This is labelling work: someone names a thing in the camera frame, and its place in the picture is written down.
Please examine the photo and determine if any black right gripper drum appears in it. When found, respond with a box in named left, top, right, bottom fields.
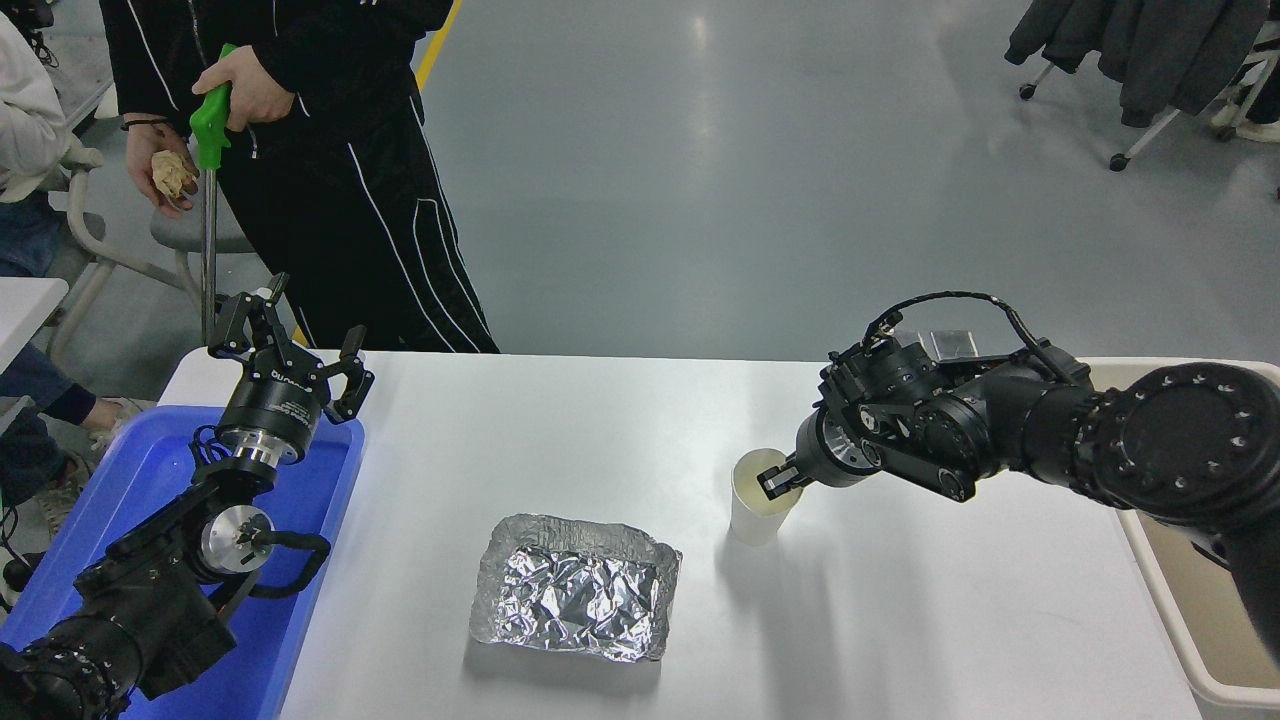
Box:
left=795, top=408, right=871, bottom=489

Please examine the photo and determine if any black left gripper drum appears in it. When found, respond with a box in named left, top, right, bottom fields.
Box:
left=218, top=362, right=331, bottom=448

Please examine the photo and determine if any white paper cup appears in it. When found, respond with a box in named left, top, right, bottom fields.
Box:
left=730, top=448, right=804, bottom=547

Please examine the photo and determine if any green-handled metal grabber tool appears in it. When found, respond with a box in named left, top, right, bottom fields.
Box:
left=189, top=43, right=239, bottom=346

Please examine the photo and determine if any tan paper ball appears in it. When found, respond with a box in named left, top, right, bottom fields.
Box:
left=151, top=150, right=197, bottom=199

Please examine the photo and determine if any large pale dustbin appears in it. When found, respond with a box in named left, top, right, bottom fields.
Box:
left=1080, top=357, right=1280, bottom=720

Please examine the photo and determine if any standing person's right hand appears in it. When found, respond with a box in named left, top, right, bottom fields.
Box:
left=124, top=118, right=199, bottom=219

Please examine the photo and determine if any standing person's left hand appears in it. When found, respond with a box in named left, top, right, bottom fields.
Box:
left=192, top=45, right=297, bottom=133

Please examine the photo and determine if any standing person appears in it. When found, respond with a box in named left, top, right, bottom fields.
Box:
left=98, top=0, right=501, bottom=354

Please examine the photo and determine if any blue plastic tray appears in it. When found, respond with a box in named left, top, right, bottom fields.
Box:
left=0, top=404, right=366, bottom=720

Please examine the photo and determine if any crumpled aluminium foil tray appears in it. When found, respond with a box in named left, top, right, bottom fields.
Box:
left=469, top=514, right=683, bottom=663

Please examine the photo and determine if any small white side table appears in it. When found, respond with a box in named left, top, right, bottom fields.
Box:
left=0, top=278, right=69, bottom=373

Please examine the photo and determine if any seated person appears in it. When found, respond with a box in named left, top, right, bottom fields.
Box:
left=0, top=12, right=146, bottom=541

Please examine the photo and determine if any dark grey jacket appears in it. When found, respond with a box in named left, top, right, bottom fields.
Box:
left=1005, top=0, right=1136, bottom=73
left=1095, top=0, right=1273, bottom=129

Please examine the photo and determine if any grey seat white-frame chair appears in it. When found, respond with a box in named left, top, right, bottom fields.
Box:
left=45, top=135, right=256, bottom=351

